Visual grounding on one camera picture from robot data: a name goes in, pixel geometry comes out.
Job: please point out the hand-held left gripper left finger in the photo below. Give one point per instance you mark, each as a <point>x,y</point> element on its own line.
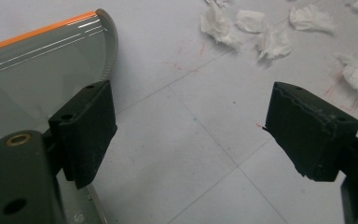
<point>85,133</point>

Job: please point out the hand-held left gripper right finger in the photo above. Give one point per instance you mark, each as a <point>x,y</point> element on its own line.
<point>307,137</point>

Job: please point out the grey dustpan with orange edge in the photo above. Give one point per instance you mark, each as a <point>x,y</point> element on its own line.
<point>40,68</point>

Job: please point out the pile of white tissues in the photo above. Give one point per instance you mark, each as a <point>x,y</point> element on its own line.
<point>273,42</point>

